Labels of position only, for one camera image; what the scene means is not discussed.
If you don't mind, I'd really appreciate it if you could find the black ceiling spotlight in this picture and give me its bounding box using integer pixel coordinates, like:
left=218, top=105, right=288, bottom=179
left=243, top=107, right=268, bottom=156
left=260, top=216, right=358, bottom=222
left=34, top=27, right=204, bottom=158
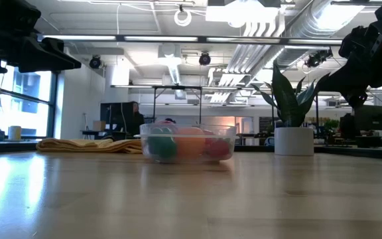
left=198, top=52, right=212, bottom=66
left=89, top=55, right=102, bottom=70
left=305, top=48, right=333, bottom=69

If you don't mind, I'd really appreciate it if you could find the red toy strawberry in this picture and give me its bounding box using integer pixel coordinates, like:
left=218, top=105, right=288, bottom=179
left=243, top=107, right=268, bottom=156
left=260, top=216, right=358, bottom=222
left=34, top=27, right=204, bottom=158
left=206, top=137, right=231, bottom=160

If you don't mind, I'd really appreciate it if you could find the black computer monitor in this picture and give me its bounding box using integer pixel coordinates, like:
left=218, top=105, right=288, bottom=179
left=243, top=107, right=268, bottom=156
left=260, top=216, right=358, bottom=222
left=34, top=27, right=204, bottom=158
left=354, top=105, right=382, bottom=132
left=99, top=102, right=134, bottom=133

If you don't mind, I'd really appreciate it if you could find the small background plant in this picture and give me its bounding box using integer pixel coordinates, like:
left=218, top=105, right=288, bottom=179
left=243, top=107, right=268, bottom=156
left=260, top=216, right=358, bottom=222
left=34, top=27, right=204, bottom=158
left=323, top=118, right=340, bottom=140

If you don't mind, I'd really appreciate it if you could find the black aluminium table frame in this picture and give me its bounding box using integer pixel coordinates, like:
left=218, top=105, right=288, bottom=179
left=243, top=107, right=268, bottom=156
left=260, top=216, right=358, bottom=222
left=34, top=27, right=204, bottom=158
left=0, top=139, right=382, bottom=159

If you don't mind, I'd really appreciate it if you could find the pale yellow cup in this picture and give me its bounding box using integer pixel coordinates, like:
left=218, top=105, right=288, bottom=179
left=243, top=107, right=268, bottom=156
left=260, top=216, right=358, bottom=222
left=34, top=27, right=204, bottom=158
left=7, top=125, right=22, bottom=141

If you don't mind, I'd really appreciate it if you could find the overhead metal crossbar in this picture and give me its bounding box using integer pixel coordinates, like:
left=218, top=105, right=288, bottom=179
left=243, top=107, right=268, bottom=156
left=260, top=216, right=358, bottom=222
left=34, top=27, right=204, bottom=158
left=41, top=32, right=344, bottom=46

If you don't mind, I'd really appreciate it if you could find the orange toy fruit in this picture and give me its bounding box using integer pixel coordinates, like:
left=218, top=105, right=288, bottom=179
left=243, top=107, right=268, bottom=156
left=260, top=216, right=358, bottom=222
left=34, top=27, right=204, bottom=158
left=176, top=127, right=208, bottom=159

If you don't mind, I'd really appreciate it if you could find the silver ceiling ventilation duct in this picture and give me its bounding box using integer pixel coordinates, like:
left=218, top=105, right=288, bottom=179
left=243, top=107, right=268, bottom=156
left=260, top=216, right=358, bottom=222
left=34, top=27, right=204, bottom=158
left=225, top=15, right=326, bottom=79

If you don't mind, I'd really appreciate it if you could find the black background frame stand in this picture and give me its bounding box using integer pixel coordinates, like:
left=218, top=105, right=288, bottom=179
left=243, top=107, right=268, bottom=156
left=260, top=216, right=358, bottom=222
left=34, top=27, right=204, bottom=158
left=153, top=85, right=202, bottom=123

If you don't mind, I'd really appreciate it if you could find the green toy pepper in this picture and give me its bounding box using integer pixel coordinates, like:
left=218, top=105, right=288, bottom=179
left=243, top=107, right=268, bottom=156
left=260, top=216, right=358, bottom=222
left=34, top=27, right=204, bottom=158
left=147, top=127, right=178, bottom=160

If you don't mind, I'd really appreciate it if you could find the green plant in white pot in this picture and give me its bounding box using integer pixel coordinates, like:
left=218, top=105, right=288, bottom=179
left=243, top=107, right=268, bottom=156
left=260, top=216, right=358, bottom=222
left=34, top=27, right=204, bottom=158
left=250, top=61, right=331, bottom=157

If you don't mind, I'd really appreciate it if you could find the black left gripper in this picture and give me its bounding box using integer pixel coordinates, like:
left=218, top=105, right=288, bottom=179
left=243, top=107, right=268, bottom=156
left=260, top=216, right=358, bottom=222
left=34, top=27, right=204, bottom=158
left=0, top=0, right=82, bottom=74

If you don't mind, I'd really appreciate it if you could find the clear plastic tupperware container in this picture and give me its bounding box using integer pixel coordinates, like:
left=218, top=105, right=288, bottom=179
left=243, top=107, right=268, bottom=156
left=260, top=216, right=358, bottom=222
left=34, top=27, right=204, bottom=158
left=139, top=122, right=237, bottom=164

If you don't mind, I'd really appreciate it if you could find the white hanging ring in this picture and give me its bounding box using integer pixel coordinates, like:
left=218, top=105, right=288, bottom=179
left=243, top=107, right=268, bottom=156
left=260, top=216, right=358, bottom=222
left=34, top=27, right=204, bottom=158
left=173, top=9, right=193, bottom=27

